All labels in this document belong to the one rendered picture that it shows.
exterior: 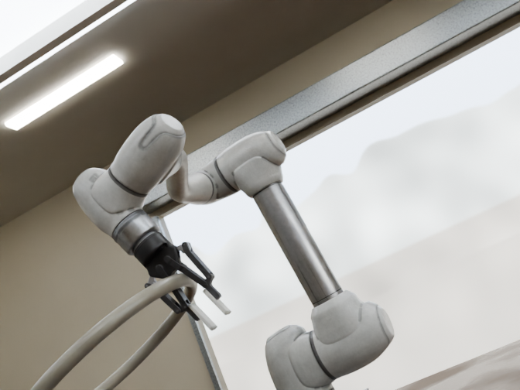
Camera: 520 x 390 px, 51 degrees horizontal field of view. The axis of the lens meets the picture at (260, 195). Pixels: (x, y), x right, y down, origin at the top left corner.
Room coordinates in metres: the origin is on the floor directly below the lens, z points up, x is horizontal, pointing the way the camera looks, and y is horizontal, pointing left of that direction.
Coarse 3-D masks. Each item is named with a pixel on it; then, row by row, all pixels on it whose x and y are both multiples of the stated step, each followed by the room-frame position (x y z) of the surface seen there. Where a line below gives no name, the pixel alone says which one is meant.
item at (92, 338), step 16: (160, 288) 1.04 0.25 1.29; (176, 288) 1.10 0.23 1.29; (192, 288) 1.21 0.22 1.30; (128, 304) 0.99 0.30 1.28; (144, 304) 1.01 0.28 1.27; (112, 320) 0.96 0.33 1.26; (176, 320) 1.37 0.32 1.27; (96, 336) 0.95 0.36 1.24; (160, 336) 1.39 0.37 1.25; (80, 352) 0.95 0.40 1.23; (144, 352) 1.40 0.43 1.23; (64, 368) 0.94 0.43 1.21; (128, 368) 1.40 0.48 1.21; (48, 384) 0.95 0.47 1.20; (112, 384) 1.38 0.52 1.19
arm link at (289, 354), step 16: (272, 336) 1.68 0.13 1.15; (288, 336) 1.66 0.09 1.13; (304, 336) 1.66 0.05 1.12; (272, 352) 1.66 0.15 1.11; (288, 352) 1.65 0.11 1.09; (304, 352) 1.63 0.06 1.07; (272, 368) 1.67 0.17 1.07; (288, 368) 1.65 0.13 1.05; (304, 368) 1.63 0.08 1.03; (320, 368) 1.62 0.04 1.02; (288, 384) 1.65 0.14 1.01; (304, 384) 1.64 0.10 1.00; (320, 384) 1.65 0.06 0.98
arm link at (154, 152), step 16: (144, 128) 1.01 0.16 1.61; (160, 128) 1.01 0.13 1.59; (176, 128) 1.03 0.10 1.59; (128, 144) 1.03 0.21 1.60; (144, 144) 1.02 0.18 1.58; (160, 144) 1.02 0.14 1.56; (176, 144) 1.04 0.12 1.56; (128, 160) 1.03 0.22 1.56; (144, 160) 1.03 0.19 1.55; (160, 160) 1.04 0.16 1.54; (176, 160) 1.08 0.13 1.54; (128, 176) 1.05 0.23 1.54; (144, 176) 1.05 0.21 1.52; (160, 176) 1.08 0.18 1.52; (176, 176) 1.27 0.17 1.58; (192, 176) 1.50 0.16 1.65; (144, 192) 1.09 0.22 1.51; (176, 192) 1.36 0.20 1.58; (192, 192) 1.45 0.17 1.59; (208, 192) 1.54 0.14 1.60
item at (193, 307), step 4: (192, 304) 1.14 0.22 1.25; (196, 304) 1.15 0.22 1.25; (192, 308) 1.13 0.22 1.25; (196, 308) 1.14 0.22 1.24; (196, 312) 1.13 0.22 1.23; (200, 312) 1.14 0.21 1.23; (200, 316) 1.13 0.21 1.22; (204, 316) 1.14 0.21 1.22; (204, 320) 1.13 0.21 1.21; (208, 320) 1.14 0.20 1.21; (208, 324) 1.13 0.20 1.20; (212, 324) 1.14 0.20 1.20; (212, 328) 1.13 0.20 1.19
